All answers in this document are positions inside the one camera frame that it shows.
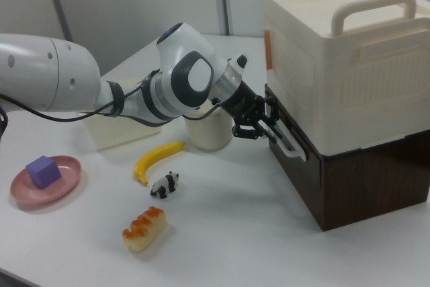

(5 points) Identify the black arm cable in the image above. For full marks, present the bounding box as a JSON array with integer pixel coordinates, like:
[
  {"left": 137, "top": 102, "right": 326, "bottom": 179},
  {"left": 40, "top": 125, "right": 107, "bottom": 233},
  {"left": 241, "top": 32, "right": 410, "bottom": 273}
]
[{"left": 0, "top": 70, "right": 222, "bottom": 125}]

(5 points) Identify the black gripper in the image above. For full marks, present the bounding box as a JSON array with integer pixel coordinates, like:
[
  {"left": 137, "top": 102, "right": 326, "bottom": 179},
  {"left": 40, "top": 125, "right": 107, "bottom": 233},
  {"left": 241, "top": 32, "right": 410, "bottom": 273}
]
[{"left": 221, "top": 81, "right": 280, "bottom": 142}]

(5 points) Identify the dark drawer with white handle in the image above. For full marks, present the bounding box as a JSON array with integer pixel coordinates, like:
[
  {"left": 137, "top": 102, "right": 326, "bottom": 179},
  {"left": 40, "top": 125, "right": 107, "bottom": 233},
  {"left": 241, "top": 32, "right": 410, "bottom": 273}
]
[{"left": 264, "top": 83, "right": 324, "bottom": 231}]

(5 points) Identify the small panda figurine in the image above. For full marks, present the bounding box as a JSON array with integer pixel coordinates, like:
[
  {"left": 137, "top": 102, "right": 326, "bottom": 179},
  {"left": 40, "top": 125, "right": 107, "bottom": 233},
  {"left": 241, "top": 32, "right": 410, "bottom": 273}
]
[{"left": 149, "top": 171, "right": 180, "bottom": 200}]

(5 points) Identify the cream storage box with handles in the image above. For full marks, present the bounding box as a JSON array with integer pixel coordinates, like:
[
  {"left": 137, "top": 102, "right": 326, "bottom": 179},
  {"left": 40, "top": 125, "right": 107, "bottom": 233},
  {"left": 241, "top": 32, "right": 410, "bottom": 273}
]
[{"left": 261, "top": 0, "right": 430, "bottom": 157}]

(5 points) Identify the salmon roe sushi toy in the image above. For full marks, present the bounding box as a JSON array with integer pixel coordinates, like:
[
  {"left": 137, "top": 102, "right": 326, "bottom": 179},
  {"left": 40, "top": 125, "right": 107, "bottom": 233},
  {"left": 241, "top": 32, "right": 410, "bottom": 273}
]
[{"left": 122, "top": 206, "right": 167, "bottom": 253}]

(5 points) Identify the white lidded trash can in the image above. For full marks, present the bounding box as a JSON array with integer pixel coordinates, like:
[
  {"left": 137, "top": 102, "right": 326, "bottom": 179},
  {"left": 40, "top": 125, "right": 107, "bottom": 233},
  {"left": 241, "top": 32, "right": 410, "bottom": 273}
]
[{"left": 184, "top": 97, "right": 233, "bottom": 151}]

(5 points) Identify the dark wood drawer cabinet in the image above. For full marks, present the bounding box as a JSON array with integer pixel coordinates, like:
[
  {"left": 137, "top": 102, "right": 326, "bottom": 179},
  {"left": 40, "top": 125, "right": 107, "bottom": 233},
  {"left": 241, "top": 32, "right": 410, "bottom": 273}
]
[{"left": 264, "top": 83, "right": 430, "bottom": 233}]

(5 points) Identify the cream open plastic container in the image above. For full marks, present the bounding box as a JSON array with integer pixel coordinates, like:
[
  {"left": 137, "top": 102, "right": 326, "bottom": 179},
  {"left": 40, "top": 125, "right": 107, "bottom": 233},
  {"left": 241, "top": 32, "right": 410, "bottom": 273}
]
[{"left": 77, "top": 77, "right": 166, "bottom": 152}]

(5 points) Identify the pink round plate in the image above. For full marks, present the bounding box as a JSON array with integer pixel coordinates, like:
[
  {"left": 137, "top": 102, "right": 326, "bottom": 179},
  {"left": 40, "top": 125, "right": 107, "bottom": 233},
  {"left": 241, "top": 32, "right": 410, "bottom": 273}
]
[{"left": 9, "top": 155, "right": 83, "bottom": 204}]

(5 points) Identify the purple foam cube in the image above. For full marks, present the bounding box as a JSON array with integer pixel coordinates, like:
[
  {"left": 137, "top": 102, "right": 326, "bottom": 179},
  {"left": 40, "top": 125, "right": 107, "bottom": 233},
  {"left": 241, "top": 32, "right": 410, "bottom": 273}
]
[{"left": 26, "top": 155, "right": 63, "bottom": 190}]

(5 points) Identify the yellow toy banana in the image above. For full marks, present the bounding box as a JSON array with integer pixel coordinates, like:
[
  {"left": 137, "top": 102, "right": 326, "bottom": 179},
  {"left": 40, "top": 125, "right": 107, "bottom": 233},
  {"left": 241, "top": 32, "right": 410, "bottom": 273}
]
[{"left": 133, "top": 140, "right": 187, "bottom": 186}]

